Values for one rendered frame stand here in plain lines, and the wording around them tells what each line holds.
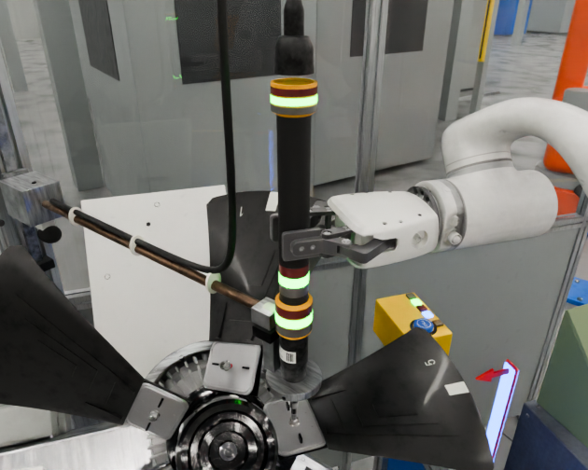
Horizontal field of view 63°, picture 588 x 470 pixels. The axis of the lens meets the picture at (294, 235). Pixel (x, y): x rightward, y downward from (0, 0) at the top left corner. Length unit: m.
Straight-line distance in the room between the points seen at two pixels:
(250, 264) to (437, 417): 0.33
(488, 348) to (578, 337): 1.00
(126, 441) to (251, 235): 0.34
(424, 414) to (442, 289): 1.01
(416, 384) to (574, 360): 0.40
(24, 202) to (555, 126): 0.83
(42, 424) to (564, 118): 0.77
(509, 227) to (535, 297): 1.40
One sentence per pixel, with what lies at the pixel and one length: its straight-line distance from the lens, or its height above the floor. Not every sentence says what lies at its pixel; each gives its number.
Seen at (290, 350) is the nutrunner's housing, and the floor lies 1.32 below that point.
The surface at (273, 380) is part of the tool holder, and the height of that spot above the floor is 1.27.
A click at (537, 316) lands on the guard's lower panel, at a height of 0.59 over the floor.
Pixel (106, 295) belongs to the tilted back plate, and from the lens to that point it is 0.90.
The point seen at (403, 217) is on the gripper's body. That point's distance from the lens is 0.52.
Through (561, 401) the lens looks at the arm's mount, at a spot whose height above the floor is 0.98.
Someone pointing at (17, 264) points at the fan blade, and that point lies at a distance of 0.64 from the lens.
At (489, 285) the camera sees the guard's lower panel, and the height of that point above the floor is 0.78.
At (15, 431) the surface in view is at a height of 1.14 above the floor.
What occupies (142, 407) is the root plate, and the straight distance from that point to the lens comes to 0.67.
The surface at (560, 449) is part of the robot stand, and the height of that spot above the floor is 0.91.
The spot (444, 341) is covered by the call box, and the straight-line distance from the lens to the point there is 1.06.
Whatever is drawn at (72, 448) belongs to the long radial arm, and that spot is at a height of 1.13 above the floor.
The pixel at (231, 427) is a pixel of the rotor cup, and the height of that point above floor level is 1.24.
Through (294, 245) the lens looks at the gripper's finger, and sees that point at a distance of 0.48.
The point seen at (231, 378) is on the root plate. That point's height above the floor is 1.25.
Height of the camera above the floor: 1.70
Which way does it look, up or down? 27 degrees down
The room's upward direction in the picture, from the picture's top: straight up
